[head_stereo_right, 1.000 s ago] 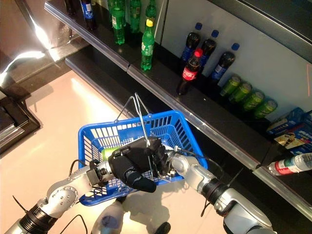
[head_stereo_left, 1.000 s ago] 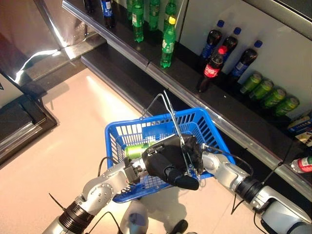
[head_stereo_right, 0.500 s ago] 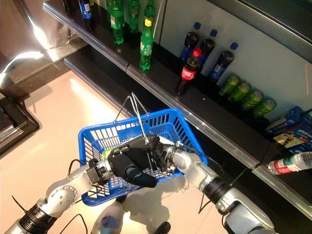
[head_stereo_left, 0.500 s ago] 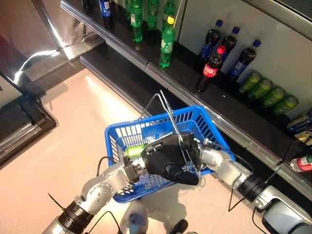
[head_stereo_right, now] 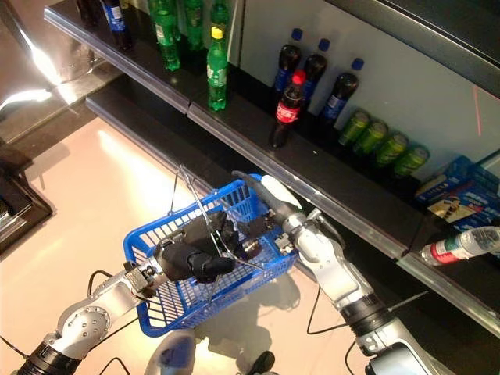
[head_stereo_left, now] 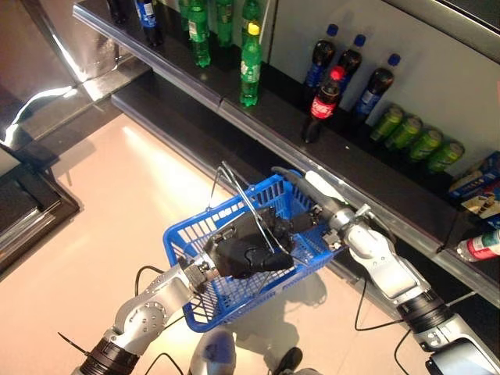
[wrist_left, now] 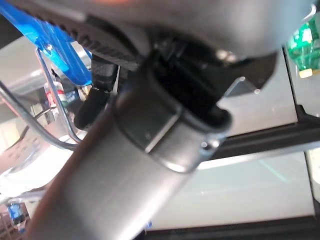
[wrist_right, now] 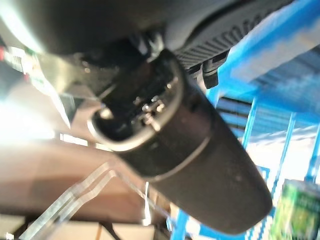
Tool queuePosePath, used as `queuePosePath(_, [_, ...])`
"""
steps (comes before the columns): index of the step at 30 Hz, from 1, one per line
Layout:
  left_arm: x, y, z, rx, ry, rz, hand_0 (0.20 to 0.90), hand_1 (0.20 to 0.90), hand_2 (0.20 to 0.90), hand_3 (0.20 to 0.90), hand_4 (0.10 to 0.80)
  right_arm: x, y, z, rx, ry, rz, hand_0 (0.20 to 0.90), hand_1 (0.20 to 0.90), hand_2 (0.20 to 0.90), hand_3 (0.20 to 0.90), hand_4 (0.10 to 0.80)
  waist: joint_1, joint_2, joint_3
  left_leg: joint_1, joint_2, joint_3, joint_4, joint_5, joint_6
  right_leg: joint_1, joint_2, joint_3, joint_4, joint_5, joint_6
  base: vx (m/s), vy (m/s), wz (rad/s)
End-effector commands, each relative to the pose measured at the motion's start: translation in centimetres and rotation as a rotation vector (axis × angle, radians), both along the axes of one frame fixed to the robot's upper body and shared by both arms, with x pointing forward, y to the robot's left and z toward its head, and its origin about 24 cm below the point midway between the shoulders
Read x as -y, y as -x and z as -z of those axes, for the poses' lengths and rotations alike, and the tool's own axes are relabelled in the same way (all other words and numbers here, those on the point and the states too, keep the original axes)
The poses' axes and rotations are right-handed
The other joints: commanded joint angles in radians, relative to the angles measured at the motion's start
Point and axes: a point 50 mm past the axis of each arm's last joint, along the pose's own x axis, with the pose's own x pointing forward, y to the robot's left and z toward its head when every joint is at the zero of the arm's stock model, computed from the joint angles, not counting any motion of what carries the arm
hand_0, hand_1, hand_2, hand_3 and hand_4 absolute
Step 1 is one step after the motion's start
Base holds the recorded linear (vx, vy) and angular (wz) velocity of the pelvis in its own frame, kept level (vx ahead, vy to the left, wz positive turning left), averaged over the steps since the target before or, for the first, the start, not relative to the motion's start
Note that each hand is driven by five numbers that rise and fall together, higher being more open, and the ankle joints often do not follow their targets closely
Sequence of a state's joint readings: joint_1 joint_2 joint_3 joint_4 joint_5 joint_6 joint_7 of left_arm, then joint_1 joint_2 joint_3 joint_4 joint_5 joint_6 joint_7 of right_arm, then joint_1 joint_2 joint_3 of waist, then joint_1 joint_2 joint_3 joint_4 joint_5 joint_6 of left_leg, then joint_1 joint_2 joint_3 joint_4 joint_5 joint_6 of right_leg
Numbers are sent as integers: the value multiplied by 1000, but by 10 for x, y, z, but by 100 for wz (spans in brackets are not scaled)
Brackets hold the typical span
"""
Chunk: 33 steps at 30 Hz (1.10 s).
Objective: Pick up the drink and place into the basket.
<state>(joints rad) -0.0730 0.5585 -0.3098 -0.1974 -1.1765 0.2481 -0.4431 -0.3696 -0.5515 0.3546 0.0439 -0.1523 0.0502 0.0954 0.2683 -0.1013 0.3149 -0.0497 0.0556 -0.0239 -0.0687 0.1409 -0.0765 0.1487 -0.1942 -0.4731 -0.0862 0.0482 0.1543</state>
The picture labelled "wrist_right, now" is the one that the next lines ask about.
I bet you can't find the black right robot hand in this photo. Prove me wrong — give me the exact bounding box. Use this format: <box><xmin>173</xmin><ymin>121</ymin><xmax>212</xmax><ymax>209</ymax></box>
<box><xmin>0</xmin><ymin>0</ymin><xmax>293</xmax><ymax>235</ymax></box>

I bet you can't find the green drink can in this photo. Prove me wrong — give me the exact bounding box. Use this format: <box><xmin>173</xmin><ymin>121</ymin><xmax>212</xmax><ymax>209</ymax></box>
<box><xmin>273</xmin><ymin>179</ymin><xmax>320</xmax><ymax>240</ymax></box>

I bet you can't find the blue plastic shopping basket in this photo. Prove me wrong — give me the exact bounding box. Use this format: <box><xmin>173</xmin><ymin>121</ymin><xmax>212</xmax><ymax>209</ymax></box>
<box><xmin>18</xmin><ymin>0</ymin><xmax>320</xmax><ymax>240</ymax></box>

